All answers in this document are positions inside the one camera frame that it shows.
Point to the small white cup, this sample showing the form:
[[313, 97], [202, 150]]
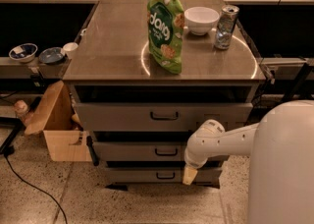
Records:
[[69, 49]]

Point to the green snack bag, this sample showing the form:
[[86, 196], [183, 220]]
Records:
[[165, 21]]

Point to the blue grey plate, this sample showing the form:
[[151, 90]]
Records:
[[52, 55]]

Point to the silver drink can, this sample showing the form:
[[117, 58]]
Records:
[[226, 26]]

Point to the grey metal drawer cabinet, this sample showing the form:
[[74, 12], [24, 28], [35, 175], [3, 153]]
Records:
[[114, 51]]

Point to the grey side shelf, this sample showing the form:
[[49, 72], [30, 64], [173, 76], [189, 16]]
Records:
[[10, 69]]

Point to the grey top drawer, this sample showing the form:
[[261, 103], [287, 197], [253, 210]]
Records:
[[123, 108]]

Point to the grey drawer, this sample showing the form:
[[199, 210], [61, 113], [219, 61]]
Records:
[[141, 146], [123, 108], [126, 172]]

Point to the grey bottom drawer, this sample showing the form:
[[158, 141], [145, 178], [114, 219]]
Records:
[[126, 172]]

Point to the wooden box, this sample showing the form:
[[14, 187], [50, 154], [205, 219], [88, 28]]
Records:
[[53, 118]]

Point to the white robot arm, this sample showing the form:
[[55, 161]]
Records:
[[281, 152]]

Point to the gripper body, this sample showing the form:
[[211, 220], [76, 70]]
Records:
[[193, 161]]

